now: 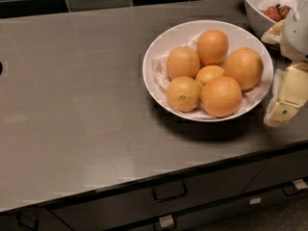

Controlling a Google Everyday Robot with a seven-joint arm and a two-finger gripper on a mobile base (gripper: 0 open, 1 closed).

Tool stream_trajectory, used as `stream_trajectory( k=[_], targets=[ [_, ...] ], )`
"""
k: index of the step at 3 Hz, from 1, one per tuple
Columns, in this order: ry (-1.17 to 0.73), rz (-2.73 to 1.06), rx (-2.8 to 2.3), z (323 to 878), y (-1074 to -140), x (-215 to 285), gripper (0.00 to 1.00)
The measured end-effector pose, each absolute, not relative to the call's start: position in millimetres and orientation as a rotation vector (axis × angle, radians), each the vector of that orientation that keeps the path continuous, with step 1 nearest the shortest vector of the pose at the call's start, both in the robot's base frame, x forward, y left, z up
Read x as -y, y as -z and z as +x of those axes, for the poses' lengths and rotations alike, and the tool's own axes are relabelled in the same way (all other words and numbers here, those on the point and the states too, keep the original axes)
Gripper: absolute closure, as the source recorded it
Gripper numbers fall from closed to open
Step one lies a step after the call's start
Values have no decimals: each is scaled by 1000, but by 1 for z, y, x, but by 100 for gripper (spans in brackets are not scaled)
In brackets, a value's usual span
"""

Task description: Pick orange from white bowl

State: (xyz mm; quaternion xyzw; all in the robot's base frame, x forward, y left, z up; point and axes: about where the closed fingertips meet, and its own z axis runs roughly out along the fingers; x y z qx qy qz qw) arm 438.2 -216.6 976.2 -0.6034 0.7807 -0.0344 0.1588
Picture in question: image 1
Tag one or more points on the left drawer handle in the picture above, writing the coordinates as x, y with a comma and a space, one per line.
26, 222

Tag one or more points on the right drawer handle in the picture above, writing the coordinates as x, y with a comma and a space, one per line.
297, 187

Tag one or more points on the white drawer label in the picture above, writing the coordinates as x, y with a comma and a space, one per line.
255, 201

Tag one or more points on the small centre orange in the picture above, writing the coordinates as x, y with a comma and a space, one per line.
208, 73

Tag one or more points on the white bowl with oranges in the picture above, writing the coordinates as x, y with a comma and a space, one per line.
198, 27

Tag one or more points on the red strawberries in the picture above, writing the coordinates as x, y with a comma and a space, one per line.
277, 12

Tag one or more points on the white paper towel liner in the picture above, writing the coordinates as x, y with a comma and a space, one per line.
156, 79

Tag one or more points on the large orange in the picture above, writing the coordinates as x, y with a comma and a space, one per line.
245, 66

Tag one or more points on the left upper orange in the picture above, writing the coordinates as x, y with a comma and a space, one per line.
182, 61

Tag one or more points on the front right orange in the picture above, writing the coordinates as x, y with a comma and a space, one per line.
221, 97

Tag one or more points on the front left orange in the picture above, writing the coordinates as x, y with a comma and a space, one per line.
183, 94

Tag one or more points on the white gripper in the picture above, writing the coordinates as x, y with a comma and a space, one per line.
295, 33

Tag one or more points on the top orange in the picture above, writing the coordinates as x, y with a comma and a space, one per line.
212, 47

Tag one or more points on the white bowl with strawberries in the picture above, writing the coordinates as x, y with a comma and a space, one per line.
255, 13

